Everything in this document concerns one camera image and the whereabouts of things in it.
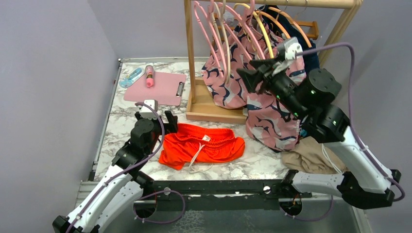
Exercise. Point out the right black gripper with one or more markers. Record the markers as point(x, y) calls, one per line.
point(252, 78)

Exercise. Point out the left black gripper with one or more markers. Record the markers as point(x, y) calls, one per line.
point(171, 127)

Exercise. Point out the orange shorts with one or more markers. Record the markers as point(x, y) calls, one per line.
point(193, 144)

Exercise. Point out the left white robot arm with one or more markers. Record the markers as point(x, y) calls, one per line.
point(124, 182)

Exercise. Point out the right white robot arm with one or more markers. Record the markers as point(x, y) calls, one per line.
point(366, 184)

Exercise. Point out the pink shark print shorts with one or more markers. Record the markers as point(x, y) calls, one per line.
point(268, 121)

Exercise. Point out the orange wooden hanger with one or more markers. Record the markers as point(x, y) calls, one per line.
point(286, 22)

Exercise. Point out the yellow hanger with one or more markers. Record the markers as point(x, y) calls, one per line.
point(250, 10)

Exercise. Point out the cream hanger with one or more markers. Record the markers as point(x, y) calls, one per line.
point(223, 37)

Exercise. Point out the wooden clothes rack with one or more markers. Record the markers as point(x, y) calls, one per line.
point(200, 104)

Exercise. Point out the pink clipboard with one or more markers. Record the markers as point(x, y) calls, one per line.
point(167, 89)

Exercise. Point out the navy blue garment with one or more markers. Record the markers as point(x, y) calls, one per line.
point(305, 45)

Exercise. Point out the pink tube bottle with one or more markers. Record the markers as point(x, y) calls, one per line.
point(149, 71)

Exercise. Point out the light blue package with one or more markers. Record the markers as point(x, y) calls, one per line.
point(130, 79)

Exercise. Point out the colourful print garment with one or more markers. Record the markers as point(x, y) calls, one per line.
point(302, 133)

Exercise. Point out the beige garment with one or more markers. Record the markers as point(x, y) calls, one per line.
point(312, 157)

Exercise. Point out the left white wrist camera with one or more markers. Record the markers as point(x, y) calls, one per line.
point(147, 109)

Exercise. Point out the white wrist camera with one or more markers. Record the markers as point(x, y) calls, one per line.
point(286, 54)
point(147, 109)

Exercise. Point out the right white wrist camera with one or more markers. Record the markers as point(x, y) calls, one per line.
point(286, 54)

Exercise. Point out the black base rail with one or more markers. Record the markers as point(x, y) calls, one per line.
point(217, 195)

